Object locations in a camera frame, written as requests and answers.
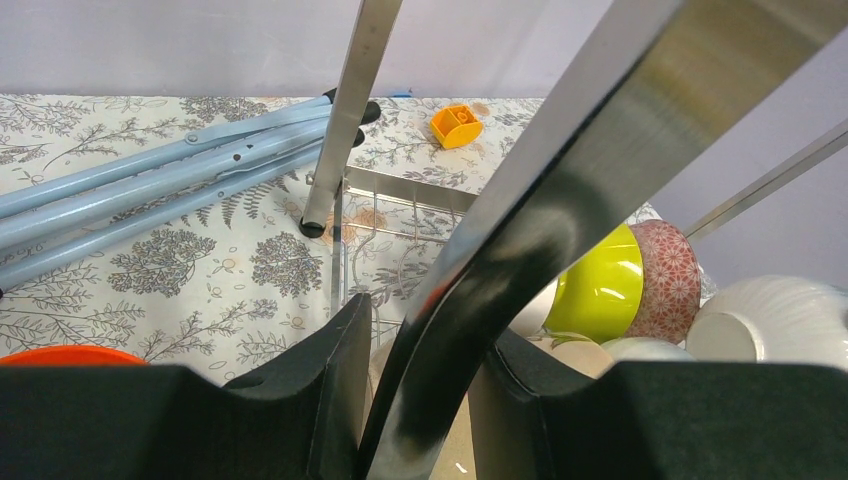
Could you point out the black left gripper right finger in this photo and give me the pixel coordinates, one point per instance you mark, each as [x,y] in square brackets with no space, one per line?
[534,417]

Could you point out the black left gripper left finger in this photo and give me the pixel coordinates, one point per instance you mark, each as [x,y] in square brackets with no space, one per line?
[298,416]

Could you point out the white ribbed bowl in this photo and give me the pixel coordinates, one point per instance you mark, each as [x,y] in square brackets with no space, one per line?
[645,349]
[773,319]

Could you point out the orange plastic bowl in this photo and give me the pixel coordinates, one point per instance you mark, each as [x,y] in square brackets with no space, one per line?
[71,355]

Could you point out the stainless steel dish rack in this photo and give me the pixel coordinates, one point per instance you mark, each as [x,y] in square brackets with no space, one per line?
[655,84]

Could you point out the white ribbed bowl front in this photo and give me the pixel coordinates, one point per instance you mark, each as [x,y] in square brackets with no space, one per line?
[645,349]

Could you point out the yellow green bowl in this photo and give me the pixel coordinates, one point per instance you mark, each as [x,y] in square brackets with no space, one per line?
[599,296]

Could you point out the floral patterned table mat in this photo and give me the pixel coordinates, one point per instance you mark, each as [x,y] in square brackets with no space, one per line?
[228,287]

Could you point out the white ceramic bowl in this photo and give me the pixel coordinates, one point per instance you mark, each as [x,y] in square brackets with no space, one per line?
[529,321]

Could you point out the small orange yellow cup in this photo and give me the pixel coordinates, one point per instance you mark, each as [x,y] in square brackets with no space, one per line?
[455,126]

